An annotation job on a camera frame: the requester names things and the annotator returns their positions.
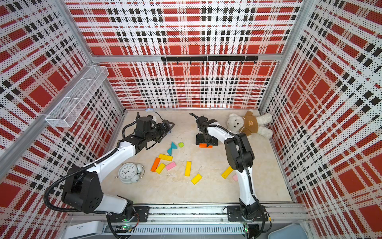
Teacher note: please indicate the yellow block right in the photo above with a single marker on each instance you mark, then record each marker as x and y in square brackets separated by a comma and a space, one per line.
[227, 172]

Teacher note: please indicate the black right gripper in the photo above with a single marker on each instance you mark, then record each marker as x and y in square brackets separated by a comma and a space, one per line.
[198, 140]

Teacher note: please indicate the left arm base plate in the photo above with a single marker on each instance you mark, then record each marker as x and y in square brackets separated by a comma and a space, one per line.
[131, 215]

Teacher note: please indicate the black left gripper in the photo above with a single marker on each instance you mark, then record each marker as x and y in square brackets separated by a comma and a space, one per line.
[163, 131]

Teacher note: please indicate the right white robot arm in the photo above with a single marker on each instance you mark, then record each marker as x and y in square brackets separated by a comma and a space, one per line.
[240, 157]

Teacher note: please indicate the white twin-bell alarm clock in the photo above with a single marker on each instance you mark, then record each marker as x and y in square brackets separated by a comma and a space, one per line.
[130, 173]

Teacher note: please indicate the yellow upright block centre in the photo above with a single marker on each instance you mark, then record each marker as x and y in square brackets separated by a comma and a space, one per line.
[188, 168]

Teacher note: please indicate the white teddy bear brown hoodie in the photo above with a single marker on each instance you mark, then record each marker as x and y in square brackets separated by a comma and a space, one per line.
[250, 124]

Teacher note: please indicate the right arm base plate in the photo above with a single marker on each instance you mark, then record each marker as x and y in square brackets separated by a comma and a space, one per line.
[249, 214]

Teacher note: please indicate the yellow block upper left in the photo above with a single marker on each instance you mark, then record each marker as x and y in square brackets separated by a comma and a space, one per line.
[165, 157]

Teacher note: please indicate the yellow block bottom centre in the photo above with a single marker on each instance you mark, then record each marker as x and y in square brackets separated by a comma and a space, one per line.
[196, 179]

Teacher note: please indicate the orange block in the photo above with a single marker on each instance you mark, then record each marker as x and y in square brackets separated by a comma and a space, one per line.
[155, 165]
[204, 145]

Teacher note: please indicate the grey bin bottom right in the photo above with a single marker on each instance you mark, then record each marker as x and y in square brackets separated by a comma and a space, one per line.
[293, 231]

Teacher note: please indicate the yellow block lower left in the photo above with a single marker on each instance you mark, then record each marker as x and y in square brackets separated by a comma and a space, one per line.
[160, 168]

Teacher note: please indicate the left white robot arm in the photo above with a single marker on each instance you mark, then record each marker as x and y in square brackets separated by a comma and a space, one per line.
[82, 190]

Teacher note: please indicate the white box bottom left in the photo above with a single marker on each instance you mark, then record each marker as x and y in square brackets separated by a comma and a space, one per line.
[84, 230]

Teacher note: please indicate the black wall hook rail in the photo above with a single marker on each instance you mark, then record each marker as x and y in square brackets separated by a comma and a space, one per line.
[209, 58]

